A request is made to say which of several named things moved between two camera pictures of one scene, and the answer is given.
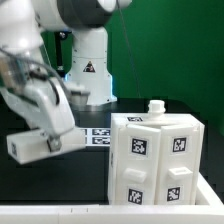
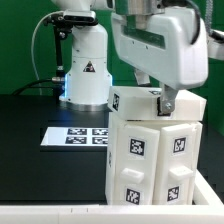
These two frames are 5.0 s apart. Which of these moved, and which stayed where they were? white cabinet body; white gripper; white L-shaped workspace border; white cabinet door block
Moved: white gripper; white cabinet door block
Stayed: white cabinet body; white L-shaped workspace border
